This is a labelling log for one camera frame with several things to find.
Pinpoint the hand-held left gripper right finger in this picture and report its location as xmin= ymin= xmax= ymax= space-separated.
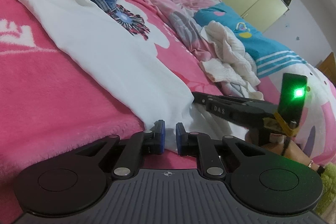
xmin=175 ymin=122 xmax=271 ymax=179

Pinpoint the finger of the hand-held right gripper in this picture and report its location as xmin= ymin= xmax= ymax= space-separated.
xmin=192 ymin=91 xmax=211 ymax=109

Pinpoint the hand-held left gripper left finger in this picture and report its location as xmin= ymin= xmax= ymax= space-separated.
xmin=67 ymin=120 xmax=166 ymax=179

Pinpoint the white button shirt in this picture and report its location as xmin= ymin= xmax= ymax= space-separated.
xmin=1 ymin=0 xmax=247 ymax=153

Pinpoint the person's right hand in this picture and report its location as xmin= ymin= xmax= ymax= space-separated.
xmin=245 ymin=132 xmax=315 ymax=167

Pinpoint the white knit garment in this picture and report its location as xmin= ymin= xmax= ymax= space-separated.
xmin=199 ymin=21 xmax=264 ymax=101

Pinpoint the pink cartoon print quilt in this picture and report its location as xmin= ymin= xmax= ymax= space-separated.
xmin=129 ymin=0 xmax=336 ymax=164

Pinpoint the pink floral bed blanket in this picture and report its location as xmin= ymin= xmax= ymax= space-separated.
xmin=0 ymin=0 xmax=279 ymax=214

